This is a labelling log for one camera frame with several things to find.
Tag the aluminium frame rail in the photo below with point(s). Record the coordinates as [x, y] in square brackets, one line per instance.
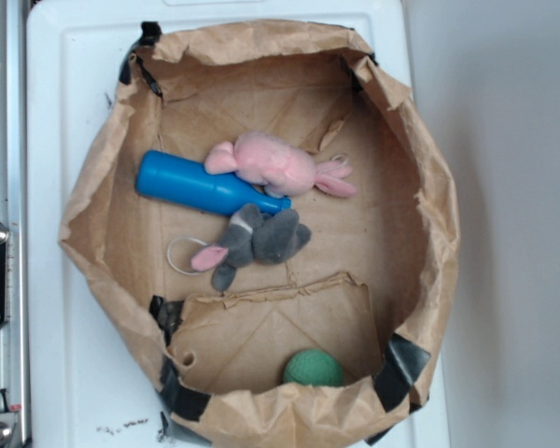
[15, 392]

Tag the brown paper bag bin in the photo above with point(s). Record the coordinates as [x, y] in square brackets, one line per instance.
[373, 288]

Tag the blue plastic bottle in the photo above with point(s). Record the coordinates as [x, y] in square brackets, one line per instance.
[177, 180]

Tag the grey plush bunny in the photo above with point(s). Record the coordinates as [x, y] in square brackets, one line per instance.
[251, 235]

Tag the pink plush bunny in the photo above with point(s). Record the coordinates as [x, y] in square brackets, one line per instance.
[280, 168]

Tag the green textured ball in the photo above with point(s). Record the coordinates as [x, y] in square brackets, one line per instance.
[313, 367]

